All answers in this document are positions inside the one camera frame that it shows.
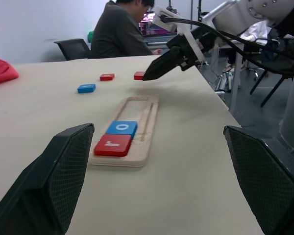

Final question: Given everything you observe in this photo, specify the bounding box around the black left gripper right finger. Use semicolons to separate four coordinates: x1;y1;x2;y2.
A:
223;125;294;235

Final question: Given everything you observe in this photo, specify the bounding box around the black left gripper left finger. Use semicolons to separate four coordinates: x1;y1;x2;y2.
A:
0;123;95;235

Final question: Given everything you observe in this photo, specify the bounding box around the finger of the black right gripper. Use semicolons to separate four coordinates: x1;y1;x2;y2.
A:
147;46;181;73
142;57;181;82

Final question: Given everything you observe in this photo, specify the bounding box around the red letter b block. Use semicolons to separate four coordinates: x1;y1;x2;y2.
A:
133;71;147;81

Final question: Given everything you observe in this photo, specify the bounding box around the blue letter t block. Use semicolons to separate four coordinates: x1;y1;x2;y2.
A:
77;83;97;94

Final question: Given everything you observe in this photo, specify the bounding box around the wooden letter tray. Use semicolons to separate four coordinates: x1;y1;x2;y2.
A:
92;96;160;169

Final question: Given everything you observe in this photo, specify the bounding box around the blue letter o block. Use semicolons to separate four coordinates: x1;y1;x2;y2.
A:
105;120;138;137

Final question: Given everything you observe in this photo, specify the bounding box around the red letter r block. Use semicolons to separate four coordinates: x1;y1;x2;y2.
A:
94;134;133;157

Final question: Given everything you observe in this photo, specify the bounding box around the laptop with lit screen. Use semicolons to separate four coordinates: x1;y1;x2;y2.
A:
138;11;180;46

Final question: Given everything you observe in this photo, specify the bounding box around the person in grey sweater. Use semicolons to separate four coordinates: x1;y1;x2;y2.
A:
90;0;162;59

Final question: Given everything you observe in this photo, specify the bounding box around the white desk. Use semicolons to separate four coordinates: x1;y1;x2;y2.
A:
198;9;245;112

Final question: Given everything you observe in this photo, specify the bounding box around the person in white shirt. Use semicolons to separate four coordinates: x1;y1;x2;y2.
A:
222;20;281;73

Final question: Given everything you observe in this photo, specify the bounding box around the black office chair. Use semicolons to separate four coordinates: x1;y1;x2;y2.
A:
54;38;93;61

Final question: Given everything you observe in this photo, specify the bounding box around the black mesh chair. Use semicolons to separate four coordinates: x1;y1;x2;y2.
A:
245;34;294;108

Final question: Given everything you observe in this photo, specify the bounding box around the red cloth bag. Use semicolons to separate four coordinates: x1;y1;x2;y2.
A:
0;57;19;86

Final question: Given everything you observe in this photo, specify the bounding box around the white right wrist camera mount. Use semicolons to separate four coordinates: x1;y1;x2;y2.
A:
152;5;208;66

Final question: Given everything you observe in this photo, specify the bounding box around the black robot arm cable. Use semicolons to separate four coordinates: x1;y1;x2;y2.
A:
159;14;294;79

